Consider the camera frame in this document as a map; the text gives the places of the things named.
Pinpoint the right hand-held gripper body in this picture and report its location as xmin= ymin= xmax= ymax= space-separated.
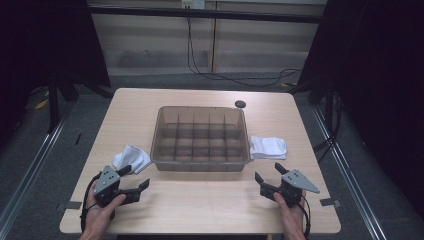
xmin=279 ymin=168 xmax=321 ymax=208

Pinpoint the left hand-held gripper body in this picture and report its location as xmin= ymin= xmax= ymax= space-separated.
xmin=92 ymin=164 xmax=134 ymax=208

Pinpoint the white sock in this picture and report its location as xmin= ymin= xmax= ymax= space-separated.
xmin=249 ymin=135 xmax=288 ymax=161
xmin=111 ymin=144 xmax=153 ymax=175

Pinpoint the person's right hand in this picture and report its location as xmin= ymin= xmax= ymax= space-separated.
xmin=273 ymin=191 xmax=307 ymax=234

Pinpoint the person's left hand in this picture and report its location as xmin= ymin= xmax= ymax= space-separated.
xmin=81 ymin=180 xmax=128 ymax=235

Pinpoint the grey tape strip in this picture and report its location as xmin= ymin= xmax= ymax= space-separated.
xmin=319 ymin=197 xmax=342 ymax=208
xmin=55 ymin=200 xmax=83 ymax=212

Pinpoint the translucent brown divided storage box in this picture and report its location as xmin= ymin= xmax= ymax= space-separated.
xmin=149 ymin=105 xmax=253 ymax=173

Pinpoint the black metal stand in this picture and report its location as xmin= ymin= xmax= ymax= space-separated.
xmin=289 ymin=75 xmax=344 ymax=134
xmin=46 ymin=74 xmax=115 ymax=134

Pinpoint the black curtain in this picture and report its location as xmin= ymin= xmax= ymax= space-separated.
xmin=297 ymin=0 xmax=424 ymax=219
xmin=0 ymin=0 xmax=112 ymax=144

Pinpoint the black horizontal bar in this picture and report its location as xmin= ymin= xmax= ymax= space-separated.
xmin=87 ymin=4 xmax=329 ymax=25

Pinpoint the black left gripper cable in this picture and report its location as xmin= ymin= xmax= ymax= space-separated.
xmin=79 ymin=172 xmax=103 ymax=234

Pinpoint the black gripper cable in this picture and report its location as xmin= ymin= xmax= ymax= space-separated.
xmin=79 ymin=172 xmax=103 ymax=234
xmin=297 ymin=195 xmax=312 ymax=240

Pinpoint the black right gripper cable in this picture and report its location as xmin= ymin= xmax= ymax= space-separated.
xmin=297 ymin=195 xmax=312 ymax=240

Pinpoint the black floor cable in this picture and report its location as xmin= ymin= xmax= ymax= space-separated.
xmin=312 ymin=93 xmax=345 ymax=164

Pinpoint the aluminium floor rail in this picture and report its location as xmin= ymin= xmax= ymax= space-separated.
xmin=0 ymin=108 xmax=74 ymax=232
xmin=310 ymin=105 xmax=388 ymax=240

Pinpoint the black power cable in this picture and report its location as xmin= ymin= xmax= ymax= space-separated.
xmin=186 ymin=16 xmax=303 ymax=89

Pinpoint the white wall outlet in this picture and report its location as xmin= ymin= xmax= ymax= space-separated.
xmin=180 ymin=0 xmax=206 ymax=10

